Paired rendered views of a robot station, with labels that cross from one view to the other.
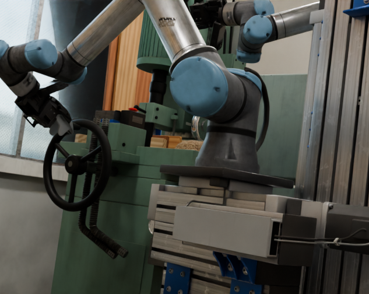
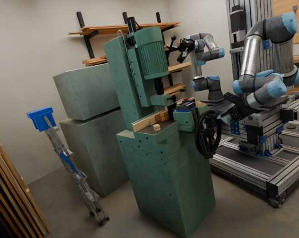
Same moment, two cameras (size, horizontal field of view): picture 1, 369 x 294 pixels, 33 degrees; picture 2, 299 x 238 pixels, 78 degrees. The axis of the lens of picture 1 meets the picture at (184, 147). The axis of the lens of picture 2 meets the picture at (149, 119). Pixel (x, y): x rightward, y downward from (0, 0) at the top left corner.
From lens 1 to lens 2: 2.53 m
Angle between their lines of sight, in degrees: 79
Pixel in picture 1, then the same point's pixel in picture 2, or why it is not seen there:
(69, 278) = (184, 186)
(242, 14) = (200, 46)
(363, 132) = not seen: hidden behind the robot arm
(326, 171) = not seen: hidden behind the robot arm
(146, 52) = (163, 69)
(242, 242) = not seen: outside the picture
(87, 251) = (187, 169)
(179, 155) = (204, 108)
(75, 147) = (165, 132)
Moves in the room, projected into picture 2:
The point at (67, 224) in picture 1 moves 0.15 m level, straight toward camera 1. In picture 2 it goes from (175, 168) to (197, 164)
